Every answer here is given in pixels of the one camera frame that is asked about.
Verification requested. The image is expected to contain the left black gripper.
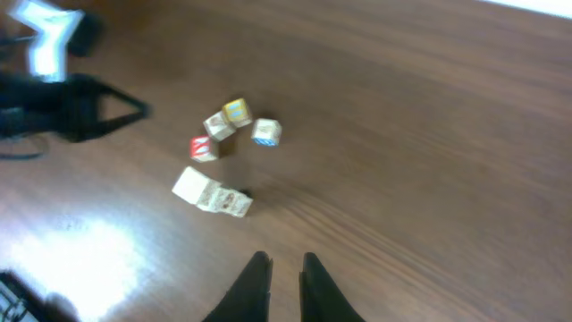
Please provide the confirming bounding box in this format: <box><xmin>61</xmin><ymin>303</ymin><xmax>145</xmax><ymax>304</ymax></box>
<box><xmin>1</xmin><ymin>73</ymin><xmax>150</xmax><ymax>142</ymax></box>

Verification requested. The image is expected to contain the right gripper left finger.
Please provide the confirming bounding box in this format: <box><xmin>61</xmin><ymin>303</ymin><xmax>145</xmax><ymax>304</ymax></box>
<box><xmin>203</xmin><ymin>251</ymin><xmax>273</xmax><ymax>322</ymax></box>

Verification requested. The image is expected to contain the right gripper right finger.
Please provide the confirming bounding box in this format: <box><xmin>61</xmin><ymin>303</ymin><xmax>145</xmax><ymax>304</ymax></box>
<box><xmin>299</xmin><ymin>252</ymin><xmax>365</xmax><ymax>322</ymax></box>

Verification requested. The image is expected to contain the yellow W wooden block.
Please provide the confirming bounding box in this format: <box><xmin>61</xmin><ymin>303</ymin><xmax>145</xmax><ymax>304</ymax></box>
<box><xmin>172</xmin><ymin>166</ymin><xmax>214</xmax><ymax>205</ymax></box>

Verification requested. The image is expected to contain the leaf picture wooden block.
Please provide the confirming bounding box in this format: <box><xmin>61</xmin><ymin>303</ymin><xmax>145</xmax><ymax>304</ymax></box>
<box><xmin>223</xmin><ymin>191</ymin><xmax>253</xmax><ymax>218</ymax></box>

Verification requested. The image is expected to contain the green edged wooden block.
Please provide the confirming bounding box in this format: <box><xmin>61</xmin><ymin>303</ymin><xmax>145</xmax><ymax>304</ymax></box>
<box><xmin>196</xmin><ymin>180</ymin><xmax>222</xmax><ymax>212</ymax></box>

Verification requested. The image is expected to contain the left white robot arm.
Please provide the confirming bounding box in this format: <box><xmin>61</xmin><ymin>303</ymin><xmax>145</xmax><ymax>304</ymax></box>
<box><xmin>1</xmin><ymin>1</ymin><xmax>150</xmax><ymax>142</ymax></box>

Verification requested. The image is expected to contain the red letter wooden block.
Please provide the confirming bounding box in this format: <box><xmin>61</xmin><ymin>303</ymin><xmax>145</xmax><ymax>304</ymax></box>
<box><xmin>189</xmin><ymin>135</ymin><xmax>219</xmax><ymax>163</ymax></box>

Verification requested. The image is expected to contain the carrot picture wooden block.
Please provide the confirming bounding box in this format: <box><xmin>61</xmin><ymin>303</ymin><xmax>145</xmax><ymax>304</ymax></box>
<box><xmin>203</xmin><ymin>111</ymin><xmax>236</xmax><ymax>141</ymax></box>

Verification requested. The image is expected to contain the yellow top wooden block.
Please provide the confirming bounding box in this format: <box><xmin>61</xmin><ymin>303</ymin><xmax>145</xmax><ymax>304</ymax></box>
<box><xmin>223</xmin><ymin>98</ymin><xmax>252</xmax><ymax>128</ymax></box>

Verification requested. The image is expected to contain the blue edged wooden block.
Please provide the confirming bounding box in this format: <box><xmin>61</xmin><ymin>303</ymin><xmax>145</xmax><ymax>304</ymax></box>
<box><xmin>251</xmin><ymin>118</ymin><xmax>282</xmax><ymax>147</ymax></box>

